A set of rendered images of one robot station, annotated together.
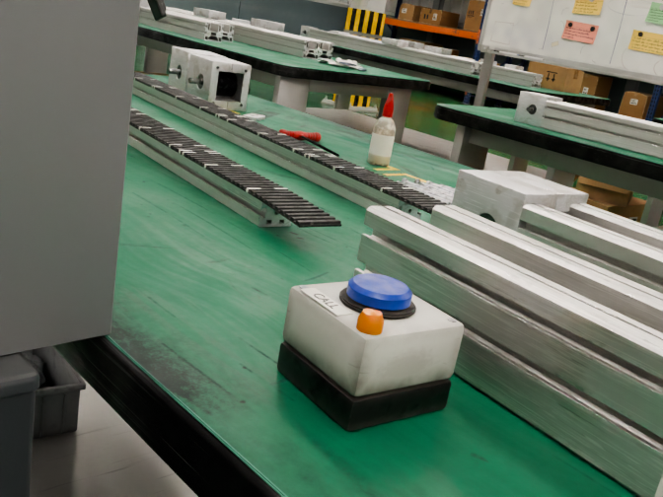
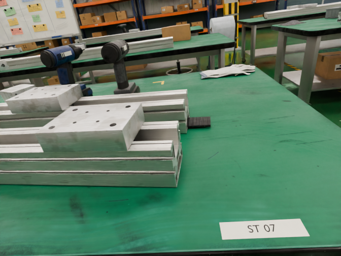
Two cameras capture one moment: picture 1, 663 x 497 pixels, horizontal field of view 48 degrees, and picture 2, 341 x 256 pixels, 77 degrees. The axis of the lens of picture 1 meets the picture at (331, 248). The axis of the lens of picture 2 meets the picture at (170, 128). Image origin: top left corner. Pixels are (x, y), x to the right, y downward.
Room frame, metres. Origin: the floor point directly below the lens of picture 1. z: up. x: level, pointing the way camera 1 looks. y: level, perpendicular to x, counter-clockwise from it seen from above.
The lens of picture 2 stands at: (-0.28, -0.35, 1.05)
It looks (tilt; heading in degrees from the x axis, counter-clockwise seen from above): 28 degrees down; 322
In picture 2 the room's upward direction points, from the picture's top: 8 degrees counter-clockwise
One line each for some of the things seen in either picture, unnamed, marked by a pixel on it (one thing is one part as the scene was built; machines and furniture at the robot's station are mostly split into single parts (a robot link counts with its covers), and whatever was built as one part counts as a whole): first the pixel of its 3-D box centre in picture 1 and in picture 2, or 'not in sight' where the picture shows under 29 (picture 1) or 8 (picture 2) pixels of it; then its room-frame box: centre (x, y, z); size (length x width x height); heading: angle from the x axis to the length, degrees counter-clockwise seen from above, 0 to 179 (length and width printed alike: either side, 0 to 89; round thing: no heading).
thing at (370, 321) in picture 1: (371, 319); not in sight; (0.39, -0.03, 0.85); 0.02 x 0.02 x 0.01
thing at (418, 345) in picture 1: (379, 343); not in sight; (0.44, -0.04, 0.81); 0.10 x 0.08 x 0.06; 128
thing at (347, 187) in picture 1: (225, 125); not in sight; (1.26, 0.21, 0.79); 0.96 x 0.04 x 0.03; 38
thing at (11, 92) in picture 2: not in sight; (19, 100); (0.75, -0.42, 0.83); 0.11 x 0.10 x 0.10; 107
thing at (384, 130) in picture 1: (384, 128); not in sight; (1.24, -0.05, 0.84); 0.04 x 0.04 x 0.12
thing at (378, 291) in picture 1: (378, 297); not in sight; (0.43, -0.03, 0.84); 0.04 x 0.04 x 0.02
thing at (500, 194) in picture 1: (505, 226); not in sight; (0.75, -0.17, 0.83); 0.12 x 0.09 x 0.10; 128
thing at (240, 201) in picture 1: (115, 118); not in sight; (1.14, 0.36, 0.79); 0.96 x 0.04 x 0.03; 38
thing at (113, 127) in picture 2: not in sight; (97, 132); (0.10, -0.47, 0.87); 0.16 x 0.11 x 0.07; 38
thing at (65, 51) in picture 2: not in sight; (73, 74); (0.63, -0.62, 0.89); 0.20 x 0.08 x 0.22; 117
